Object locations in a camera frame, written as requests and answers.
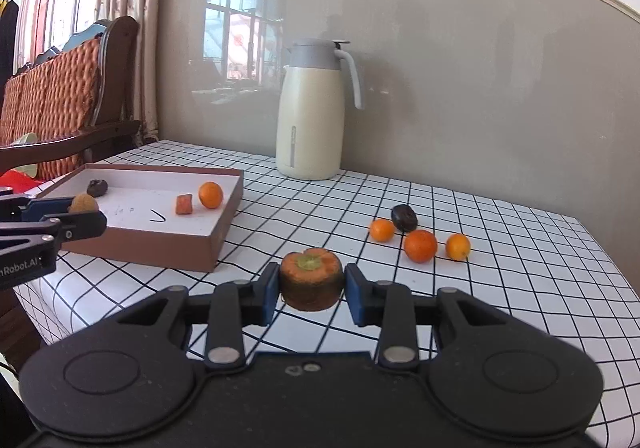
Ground large orange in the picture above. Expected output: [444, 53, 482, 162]
[404, 230, 439, 263]

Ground brown cardboard box white inside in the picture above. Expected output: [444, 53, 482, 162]
[31, 164, 245, 273]

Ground orange woven sofa cushion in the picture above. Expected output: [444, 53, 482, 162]
[0, 72, 26, 145]
[20, 38, 102, 181]

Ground red object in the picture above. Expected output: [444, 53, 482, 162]
[0, 170, 43, 199]

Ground pale green object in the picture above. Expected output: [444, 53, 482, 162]
[12, 133, 39, 179]

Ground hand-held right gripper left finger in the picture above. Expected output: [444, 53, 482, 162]
[117, 262, 281, 374]

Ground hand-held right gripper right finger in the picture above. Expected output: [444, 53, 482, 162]
[345, 263, 506, 373]

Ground wooden sofa orange cushions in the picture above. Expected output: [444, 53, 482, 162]
[0, 16, 143, 179]

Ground beige embroidered curtain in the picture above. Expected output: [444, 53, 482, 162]
[30, 0, 171, 139]

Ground black hanging garment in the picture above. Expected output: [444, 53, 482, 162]
[0, 0, 19, 78]

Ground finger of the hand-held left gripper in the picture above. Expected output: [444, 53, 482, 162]
[0, 196, 76, 223]
[0, 210, 108, 253]

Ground small orange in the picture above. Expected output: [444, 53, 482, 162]
[369, 219, 396, 243]

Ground brown persimmon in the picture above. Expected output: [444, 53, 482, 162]
[278, 248, 345, 311]

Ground tan longan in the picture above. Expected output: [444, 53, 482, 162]
[68, 194, 99, 213]

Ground cream thermos jug grey lid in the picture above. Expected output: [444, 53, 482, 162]
[276, 38, 364, 180]

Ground dark purple round fruit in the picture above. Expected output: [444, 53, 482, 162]
[391, 204, 418, 232]

